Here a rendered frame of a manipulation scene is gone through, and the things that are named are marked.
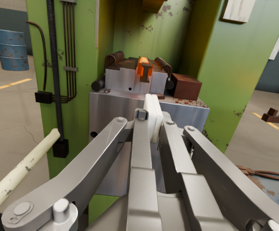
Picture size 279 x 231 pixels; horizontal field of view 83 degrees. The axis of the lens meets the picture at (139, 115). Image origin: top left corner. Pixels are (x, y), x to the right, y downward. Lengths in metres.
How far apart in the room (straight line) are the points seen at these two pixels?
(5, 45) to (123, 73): 4.60
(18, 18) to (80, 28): 7.44
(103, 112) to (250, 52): 0.60
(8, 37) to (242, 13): 4.75
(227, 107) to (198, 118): 0.29
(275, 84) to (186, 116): 7.93
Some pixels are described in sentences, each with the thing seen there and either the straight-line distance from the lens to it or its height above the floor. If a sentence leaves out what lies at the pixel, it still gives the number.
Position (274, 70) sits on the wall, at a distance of 8.19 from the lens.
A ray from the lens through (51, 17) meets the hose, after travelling 0.71.
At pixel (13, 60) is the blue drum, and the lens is 5.06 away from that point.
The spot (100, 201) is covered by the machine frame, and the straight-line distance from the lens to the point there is 0.79.
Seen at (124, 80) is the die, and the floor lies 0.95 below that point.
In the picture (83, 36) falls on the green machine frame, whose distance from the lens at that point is 0.69.
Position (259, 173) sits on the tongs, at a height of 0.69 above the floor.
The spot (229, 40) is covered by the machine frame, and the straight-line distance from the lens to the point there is 0.73.
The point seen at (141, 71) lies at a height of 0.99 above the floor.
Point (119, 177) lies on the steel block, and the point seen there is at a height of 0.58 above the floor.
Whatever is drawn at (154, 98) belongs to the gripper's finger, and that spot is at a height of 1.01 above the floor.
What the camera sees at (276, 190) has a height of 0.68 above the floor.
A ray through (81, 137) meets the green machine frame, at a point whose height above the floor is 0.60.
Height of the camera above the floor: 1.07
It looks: 25 degrees down
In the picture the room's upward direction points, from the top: 9 degrees clockwise
